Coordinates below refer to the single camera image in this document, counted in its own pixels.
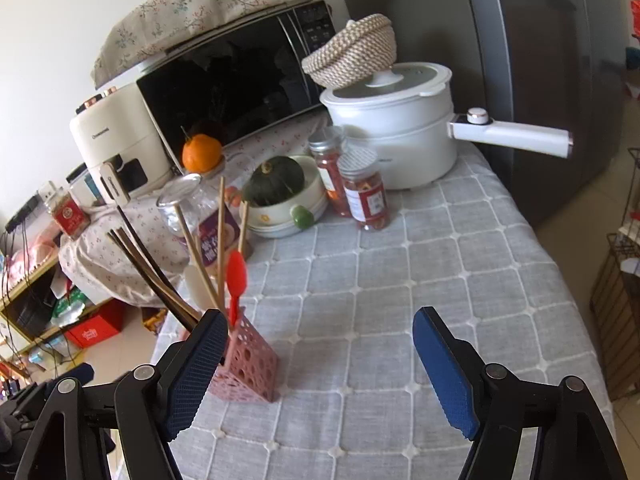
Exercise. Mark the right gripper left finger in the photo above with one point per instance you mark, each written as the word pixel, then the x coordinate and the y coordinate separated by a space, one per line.
pixel 148 407

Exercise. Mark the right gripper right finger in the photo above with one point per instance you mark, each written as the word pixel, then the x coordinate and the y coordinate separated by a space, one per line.
pixel 492 407

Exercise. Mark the brown wooden chopstick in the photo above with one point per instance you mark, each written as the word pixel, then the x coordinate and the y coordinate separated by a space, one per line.
pixel 160 289
pixel 150 269

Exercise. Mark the pink perforated utensil basket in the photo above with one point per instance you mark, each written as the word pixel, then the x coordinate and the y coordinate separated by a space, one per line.
pixel 250 367

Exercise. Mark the black chopstick gold band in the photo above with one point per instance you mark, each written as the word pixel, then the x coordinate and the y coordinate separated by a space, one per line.
pixel 126 238

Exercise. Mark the white plastic spoon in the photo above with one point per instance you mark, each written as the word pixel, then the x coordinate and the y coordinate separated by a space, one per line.
pixel 198 292

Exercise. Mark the light bamboo chopstick green print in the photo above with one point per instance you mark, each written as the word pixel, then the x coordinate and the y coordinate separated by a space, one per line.
pixel 184 227

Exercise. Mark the red plastic spoon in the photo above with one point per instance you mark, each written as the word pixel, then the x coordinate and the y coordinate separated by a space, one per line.
pixel 236 279

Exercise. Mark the lone wooden chopstick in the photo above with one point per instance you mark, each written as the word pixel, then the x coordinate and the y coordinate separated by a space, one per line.
pixel 220 242

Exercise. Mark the red cardboard box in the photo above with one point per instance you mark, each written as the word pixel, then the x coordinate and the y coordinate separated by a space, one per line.
pixel 100 325

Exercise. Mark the floral white cloth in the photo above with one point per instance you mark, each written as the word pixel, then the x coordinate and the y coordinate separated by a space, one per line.
pixel 98 265

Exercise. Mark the purple label nut jar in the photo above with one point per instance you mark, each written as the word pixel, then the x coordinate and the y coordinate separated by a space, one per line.
pixel 199 199

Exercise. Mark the small red tin jar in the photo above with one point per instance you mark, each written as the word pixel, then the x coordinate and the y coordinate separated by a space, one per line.
pixel 67 214

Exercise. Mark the red label dried fruit jar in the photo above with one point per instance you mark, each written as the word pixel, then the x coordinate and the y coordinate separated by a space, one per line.
pixel 364 188

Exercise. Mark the clear glass jar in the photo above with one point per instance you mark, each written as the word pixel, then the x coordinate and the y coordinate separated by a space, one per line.
pixel 236 170

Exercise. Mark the orange tangerine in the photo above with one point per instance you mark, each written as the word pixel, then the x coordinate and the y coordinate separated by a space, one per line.
pixel 200 153

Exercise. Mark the green kabocha squash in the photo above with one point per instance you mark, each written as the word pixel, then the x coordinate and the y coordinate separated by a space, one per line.
pixel 273 182

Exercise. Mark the cream air fryer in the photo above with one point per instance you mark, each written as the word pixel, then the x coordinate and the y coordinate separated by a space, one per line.
pixel 120 144

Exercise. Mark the white electric cooking pot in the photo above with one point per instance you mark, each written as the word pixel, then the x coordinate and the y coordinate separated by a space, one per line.
pixel 407 116

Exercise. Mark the goji berry jar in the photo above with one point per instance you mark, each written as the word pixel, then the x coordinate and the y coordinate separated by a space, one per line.
pixel 326 147

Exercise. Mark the black microwave oven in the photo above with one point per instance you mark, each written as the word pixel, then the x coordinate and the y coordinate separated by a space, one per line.
pixel 241 79

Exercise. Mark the dark grey refrigerator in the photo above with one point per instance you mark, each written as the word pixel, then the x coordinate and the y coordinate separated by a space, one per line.
pixel 554 63

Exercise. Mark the floral microwave cover cloth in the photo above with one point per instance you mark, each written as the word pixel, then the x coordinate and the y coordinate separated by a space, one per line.
pixel 156 26

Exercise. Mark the black wire rack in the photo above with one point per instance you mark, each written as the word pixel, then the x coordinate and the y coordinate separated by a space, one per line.
pixel 614 300

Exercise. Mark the white bowl green handle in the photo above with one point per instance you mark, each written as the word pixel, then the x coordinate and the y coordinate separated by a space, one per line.
pixel 296 214

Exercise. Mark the woven rope basket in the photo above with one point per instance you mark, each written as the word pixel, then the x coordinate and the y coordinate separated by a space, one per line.
pixel 354 54

